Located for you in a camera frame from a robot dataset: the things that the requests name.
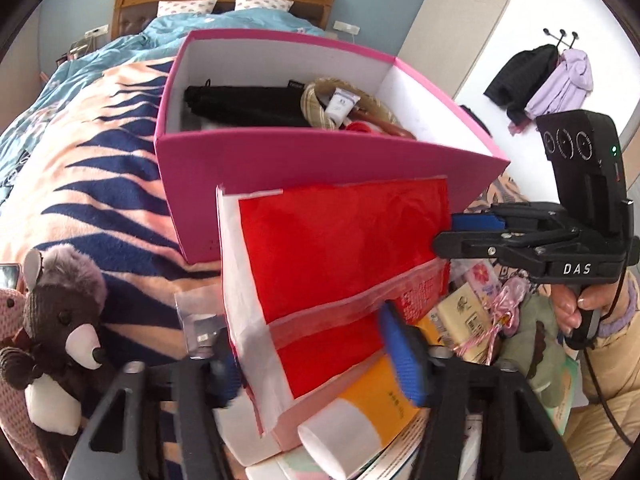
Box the small white tube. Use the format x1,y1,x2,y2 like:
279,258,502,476
322,87,362,126

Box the blue floral duvet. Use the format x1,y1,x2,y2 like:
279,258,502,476
0,10,328,201

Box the beige soap pack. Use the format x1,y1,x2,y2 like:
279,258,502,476
429,282,494,362

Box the pink cardboard box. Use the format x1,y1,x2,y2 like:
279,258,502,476
154,29,511,265

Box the white dotted pillow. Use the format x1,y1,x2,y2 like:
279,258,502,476
234,0,295,13
157,0,219,19

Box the orange navy patterned blanket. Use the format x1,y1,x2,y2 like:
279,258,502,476
0,56,531,371

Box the beige padded coat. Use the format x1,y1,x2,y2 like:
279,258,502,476
561,320,640,467

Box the woven rattan ring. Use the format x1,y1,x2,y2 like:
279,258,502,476
300,76,401,133

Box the purple hanging jacket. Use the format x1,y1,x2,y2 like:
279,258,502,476
525,49,595,119

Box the grey brown teddy bear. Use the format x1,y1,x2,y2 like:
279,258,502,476
0,244,110,461

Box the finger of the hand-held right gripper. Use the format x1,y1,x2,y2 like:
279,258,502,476
431,229,557,275
449,201,576,235

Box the pale green booklet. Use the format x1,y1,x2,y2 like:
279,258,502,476
542,355,589,435

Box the pink ribboned lollipop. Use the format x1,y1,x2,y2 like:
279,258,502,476
460,276,532,362

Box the black folded umbrella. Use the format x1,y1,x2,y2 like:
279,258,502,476
183,84,326,128

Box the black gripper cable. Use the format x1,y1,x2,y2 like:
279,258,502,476
580,272,635,450

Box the pink floral packet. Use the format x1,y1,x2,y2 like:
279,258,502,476
462,259,502,302

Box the clear plastic bag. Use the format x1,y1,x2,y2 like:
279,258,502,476
175,285,232,359

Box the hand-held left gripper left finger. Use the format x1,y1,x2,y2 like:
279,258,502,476
62,337,241,480

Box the person's right forearm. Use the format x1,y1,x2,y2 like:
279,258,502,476
597,277,640,341

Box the white flat box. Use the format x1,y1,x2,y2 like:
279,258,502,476
219,394,287,467

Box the black hanging jacket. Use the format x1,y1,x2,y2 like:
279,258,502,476
483,44,562,127

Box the person's right hand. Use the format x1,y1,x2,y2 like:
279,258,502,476
550,272,637,335

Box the green plush dinosaur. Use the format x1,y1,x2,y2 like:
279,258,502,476
497,292,581,408

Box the orange and white tube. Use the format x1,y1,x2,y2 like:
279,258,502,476
297,355,422,480

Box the black wall coat hooks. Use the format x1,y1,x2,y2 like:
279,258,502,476
542,27,582,52

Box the red and white box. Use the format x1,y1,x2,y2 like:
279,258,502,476
216,176,453,453

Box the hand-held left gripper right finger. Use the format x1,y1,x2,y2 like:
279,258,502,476
377,301,581,480

